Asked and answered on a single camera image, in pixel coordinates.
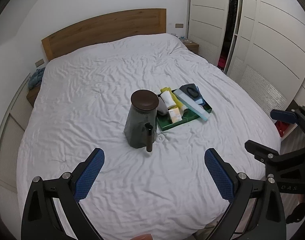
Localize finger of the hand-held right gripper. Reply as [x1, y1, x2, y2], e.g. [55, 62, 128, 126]
[245, 140, 280, 164]
[271, 109, 298, 125]

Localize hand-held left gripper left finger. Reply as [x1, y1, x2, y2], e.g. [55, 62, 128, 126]
[21, 148, 105, 240]

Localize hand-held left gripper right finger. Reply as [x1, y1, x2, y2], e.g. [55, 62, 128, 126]
[204, 148, 287, 240]

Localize green tray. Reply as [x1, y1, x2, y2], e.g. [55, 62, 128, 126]
[156, 87, 213, 132]

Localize beige square packet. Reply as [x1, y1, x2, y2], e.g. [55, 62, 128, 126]
[168, 107, 183, 123]

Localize light blue toothbrush box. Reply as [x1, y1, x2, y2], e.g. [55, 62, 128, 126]
[173, 89, 210, 122]

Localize yellow towel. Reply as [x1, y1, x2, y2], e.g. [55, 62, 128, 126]
[160, 87, 188, 111]

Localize grey eye mask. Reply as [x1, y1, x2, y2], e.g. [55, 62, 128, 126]
[156, 97, 169, 116]

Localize teal blue towel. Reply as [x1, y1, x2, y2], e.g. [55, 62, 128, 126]
[180, 83, 206, 105]

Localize dark glass pitcher brown lid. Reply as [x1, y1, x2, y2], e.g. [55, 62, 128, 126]
[124, 89, 160, 153]

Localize white wardrobe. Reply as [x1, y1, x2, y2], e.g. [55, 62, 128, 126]
[188, 0, 305, 120]

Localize white louvered cabinet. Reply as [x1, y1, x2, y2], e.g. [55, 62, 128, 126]
[0, 74, 34, 230]

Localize bed with white sheet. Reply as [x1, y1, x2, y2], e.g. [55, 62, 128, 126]
[17, 33, 282, 240]

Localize blue crumpled cloth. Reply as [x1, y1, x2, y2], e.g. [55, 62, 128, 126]
[28, 67, 46, 90]

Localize dark hanging clothes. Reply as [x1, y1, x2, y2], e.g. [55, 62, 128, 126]
[228, 0, 239, 38]

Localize wooden headboard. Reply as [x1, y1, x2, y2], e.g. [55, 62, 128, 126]
[41, 8, 167, 62]

